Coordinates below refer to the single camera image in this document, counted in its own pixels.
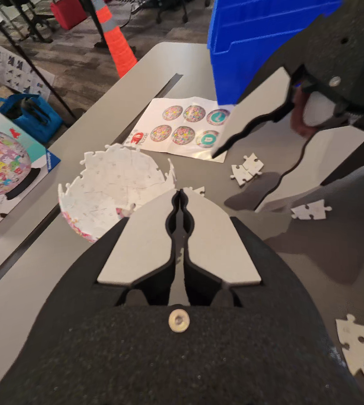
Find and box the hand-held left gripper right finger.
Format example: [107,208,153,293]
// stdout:
[182,188,262,304]

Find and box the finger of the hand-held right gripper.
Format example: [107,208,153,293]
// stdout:
[255,126,364,212]
[211,67,293,160]

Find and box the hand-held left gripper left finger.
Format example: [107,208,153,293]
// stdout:
[98,189,181,304]

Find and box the colourful puzzle ball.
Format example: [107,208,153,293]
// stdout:
[57,143,177,244]

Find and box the puzzle instruction leaflet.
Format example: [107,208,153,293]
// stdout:
[123,96,234,164]

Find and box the teal puzzle box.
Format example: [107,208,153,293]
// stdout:
[0,96,61,233]

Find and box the person's right hand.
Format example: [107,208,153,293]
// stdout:
[292,82,334,138]

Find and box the blue plastic bin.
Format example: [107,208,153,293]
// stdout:
[207,0,344,107]

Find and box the orange plastic object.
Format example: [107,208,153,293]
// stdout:
[90,0,138,80]

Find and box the printed paper sheet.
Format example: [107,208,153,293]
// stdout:
[0,39,57,102]

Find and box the black furniture frame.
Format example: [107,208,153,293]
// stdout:
[0,0,78,124]

